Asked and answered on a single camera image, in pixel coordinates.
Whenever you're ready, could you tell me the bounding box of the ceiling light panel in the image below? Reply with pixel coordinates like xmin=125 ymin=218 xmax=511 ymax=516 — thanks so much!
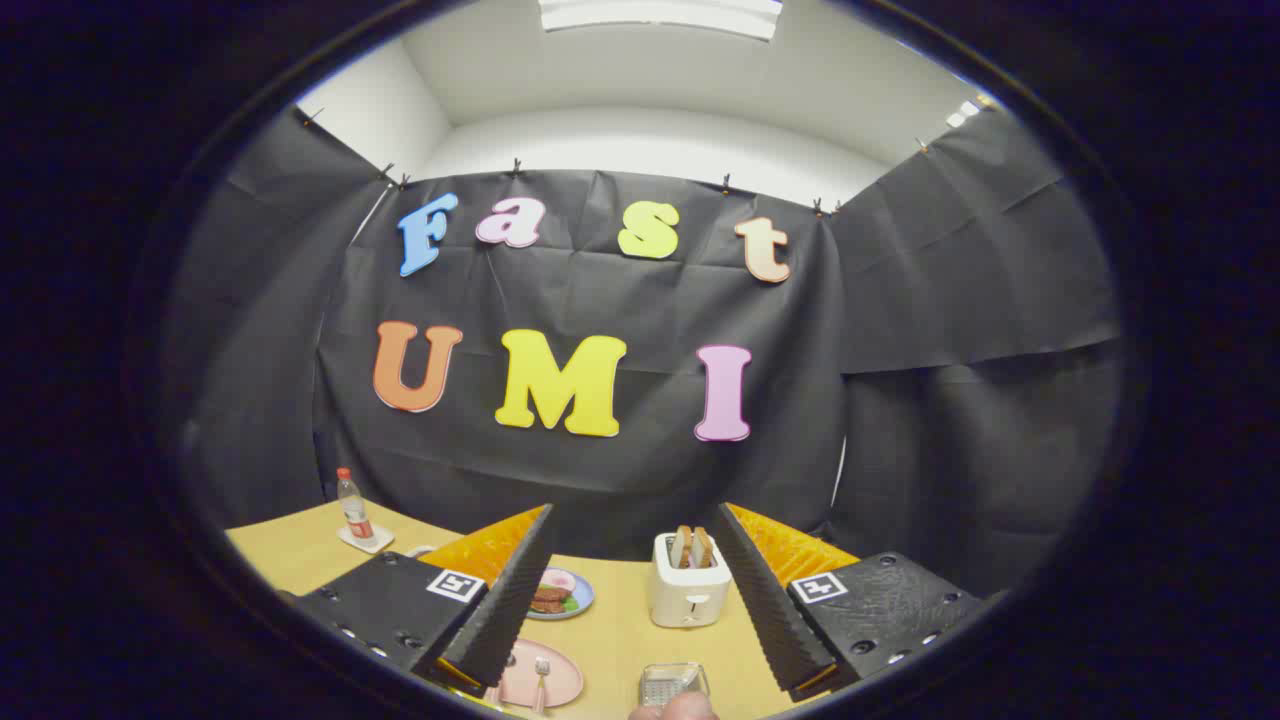
xmin=538 ymin=0 xmax=784 ymax=42

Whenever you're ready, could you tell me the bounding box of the metal wire basket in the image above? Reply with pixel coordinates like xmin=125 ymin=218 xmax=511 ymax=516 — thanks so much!
xmin=638 ymin=662 xmax=711 ymax=709

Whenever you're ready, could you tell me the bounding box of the blue plate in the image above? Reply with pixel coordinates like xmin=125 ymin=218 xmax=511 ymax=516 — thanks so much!
xmin=525 ymin=566 xmax=596 ymax=622

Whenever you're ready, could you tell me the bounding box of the clear plastic bottle red label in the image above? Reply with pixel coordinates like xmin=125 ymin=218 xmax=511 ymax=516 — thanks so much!
xmin=336 ymin=467 xmax=376 ymax=546

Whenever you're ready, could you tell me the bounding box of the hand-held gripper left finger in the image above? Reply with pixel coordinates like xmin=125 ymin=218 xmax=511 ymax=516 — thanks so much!
xmin=290 ymin=503 xmax=556 ymax=701

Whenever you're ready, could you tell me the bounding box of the pink plate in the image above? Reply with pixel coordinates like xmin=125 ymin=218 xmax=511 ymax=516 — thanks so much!
xmin=487 ymin=638 xmax=585 ymax=709

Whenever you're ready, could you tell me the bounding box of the white toaster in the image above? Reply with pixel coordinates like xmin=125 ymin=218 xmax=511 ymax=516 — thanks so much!
xmin=648 ymin=531 xmax=733 ymax=629

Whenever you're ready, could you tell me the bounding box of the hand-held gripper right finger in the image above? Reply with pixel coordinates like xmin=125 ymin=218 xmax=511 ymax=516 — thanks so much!
xmin=712 ymin=502 xmax=993 ymax=703

